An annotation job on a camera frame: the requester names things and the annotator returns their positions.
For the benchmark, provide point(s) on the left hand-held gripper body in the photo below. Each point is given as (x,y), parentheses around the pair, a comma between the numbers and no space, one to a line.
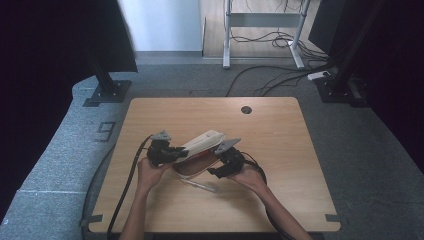
(160,150)

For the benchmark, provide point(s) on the black metal stand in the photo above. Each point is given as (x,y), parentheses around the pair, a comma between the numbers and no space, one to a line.
(343,83)
(108,86)

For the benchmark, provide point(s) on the person's left hand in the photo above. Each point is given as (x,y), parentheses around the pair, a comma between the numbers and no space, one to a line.
(150,175)

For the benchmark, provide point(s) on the black curtain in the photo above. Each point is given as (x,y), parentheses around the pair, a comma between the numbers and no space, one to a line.
(50,50)

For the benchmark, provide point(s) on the transparent plastic pen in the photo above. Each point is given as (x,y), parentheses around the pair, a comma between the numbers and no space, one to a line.
(200,185)

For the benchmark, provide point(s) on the person's right hand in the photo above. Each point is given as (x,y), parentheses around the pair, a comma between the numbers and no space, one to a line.
(250,178)

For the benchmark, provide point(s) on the grey tape piece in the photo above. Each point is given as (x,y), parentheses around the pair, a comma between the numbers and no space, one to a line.
(335,218)
(90,220)

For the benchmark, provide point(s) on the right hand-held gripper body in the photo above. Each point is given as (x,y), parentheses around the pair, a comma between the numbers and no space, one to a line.
(231,155)

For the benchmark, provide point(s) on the white power strip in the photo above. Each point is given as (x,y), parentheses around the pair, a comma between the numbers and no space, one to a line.
(318,75)

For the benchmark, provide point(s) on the white metal desk frame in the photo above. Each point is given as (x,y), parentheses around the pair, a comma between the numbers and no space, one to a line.
(263,20)

